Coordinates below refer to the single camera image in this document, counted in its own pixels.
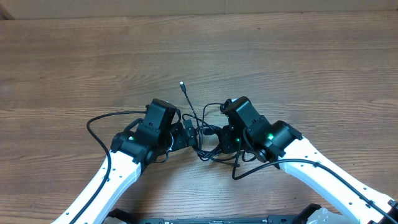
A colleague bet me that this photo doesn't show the black usb cable short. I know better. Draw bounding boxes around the black usb cable short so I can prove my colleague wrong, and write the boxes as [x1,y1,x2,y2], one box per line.
[182,103,236,166]

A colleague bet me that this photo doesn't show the black usb cable long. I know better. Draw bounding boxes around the black usb cable long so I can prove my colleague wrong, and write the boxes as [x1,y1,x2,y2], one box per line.
[180,81,240,167]

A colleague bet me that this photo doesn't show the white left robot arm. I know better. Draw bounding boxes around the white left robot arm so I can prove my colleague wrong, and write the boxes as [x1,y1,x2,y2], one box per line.
[55,99,197,223]

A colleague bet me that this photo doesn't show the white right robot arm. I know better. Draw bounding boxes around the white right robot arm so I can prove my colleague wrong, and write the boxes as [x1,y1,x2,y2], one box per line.
[220,96,397,223]

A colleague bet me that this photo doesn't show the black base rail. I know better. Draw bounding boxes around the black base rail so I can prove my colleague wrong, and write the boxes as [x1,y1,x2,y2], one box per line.
[103,203,350,224]

